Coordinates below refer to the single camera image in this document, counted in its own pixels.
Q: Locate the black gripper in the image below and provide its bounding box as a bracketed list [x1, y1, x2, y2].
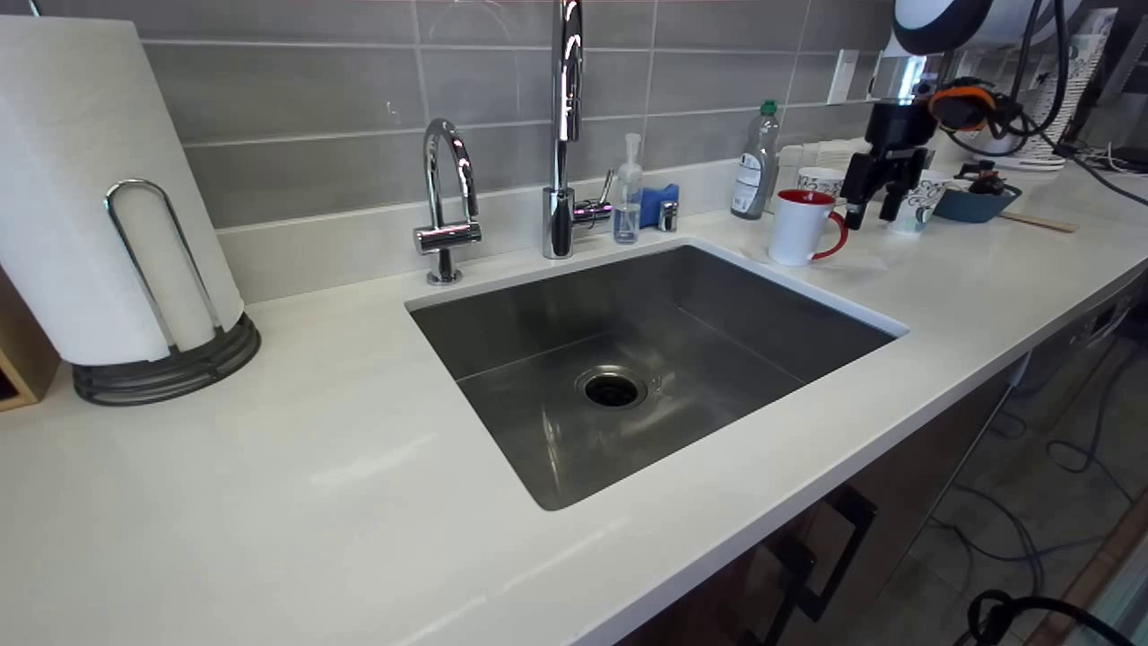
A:
[836, 102, 941, 233]

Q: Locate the white and red mug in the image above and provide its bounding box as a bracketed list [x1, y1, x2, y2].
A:
[766, 188, 853, 269]

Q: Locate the stainless steel sink basin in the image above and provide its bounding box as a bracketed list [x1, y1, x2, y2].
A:
[406, 239, 900, 512]

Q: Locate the round metal sink drain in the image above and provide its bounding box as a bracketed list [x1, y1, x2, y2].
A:
[574, 358, 648, 411]

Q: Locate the white patterned cup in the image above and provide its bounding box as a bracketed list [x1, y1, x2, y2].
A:
[894, 173, 953, 237]

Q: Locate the blue bowl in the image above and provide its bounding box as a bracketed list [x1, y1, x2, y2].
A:
[932, 177, 1027, 227]

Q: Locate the orange wrist attachment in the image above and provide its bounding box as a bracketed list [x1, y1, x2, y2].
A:
[929, 76, 998, 131]

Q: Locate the dish soap bottle green cap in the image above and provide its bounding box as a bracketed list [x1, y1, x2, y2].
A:
[729, 96, 781, 221]

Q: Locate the thin wooden stick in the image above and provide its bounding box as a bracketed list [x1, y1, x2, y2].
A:
[999, 210, 1076, 237]

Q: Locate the blue sponge holder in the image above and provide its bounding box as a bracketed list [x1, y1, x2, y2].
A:
[638, 180, 681, 237]

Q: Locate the clear soap pump bottle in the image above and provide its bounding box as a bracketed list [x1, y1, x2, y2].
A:
[606, 130, 645, 247]

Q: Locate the dark wood base cabinet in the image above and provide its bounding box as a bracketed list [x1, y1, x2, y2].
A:
[619, 269, 1148, 646]

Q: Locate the tall chrome faucet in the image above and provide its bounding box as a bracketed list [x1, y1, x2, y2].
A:
[537, 0, 588, 261]

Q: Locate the small curved chrome faucet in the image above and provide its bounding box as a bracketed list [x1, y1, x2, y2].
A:
[413, 113, 488, 288]

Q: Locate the metal paper towel holder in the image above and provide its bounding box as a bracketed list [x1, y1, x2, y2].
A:
[68, 177, 264, 408]

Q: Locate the white paper towel roll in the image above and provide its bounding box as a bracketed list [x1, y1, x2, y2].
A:
[0, 14, 247, 369]

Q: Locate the wooden box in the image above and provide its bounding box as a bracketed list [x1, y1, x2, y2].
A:
[0, 264, 64, 416]

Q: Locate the white wall outlet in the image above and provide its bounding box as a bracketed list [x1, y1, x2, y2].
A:
[824, 48, 861, 109]

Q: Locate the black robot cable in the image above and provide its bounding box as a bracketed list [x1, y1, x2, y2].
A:
[1010, 0, 1148, 208]

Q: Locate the black cabinet handle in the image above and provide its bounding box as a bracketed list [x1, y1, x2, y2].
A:
[745, 480, 882, 646]

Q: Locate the black cable loop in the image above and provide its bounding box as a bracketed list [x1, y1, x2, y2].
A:
[963, 584, 1134, 646]

